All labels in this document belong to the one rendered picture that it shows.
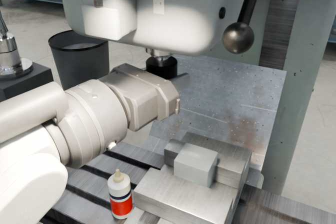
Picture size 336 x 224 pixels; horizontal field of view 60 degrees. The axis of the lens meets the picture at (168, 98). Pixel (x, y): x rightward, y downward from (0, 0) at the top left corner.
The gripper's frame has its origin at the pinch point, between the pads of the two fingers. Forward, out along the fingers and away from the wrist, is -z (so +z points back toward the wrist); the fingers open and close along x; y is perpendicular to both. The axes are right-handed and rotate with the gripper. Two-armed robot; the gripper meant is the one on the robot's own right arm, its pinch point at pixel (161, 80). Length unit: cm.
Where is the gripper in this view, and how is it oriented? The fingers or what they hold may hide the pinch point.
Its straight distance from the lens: 44.7
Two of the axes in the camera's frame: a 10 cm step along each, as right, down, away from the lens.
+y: 0.0, 8.5, 5.3
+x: -7.5, -3.5, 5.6
